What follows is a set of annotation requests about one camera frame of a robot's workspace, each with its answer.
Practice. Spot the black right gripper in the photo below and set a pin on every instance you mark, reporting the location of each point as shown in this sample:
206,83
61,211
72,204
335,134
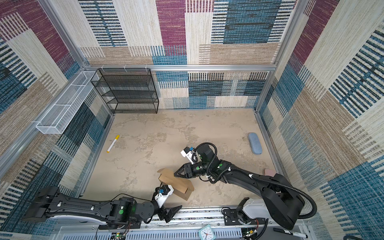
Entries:
188,169

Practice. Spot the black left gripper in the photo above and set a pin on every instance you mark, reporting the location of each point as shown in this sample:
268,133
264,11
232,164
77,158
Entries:
170,214

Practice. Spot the black wire shelf rack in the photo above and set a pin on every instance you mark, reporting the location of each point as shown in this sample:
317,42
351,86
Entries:
127,90

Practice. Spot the yellow-capped white marker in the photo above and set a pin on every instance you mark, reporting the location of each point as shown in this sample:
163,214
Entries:
112,144

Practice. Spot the brown cardboard box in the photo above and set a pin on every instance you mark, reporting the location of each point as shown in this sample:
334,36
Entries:
183,188

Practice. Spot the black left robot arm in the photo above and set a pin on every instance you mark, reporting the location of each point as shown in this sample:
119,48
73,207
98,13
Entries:
51,203

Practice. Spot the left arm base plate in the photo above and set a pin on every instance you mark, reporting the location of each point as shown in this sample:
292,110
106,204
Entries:
133,223

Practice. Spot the small teal alarm clock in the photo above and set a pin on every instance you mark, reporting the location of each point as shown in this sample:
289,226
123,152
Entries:
206,233

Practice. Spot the blue-grey glasses case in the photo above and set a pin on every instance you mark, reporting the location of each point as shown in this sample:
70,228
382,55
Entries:
255,143

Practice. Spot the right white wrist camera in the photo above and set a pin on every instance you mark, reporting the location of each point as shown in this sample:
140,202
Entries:
189,153

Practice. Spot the white wire mesh basket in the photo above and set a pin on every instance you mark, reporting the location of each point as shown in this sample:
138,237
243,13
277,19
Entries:
59,116

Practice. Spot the black marker pen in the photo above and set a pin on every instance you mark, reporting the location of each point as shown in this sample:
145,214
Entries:
292,233

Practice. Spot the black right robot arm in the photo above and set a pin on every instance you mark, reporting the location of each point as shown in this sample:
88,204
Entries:
284,202

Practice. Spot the pink flat case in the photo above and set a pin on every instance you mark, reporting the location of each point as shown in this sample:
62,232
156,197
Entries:
269,172

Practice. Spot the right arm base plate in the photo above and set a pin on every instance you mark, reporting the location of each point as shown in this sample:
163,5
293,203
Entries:
233,217

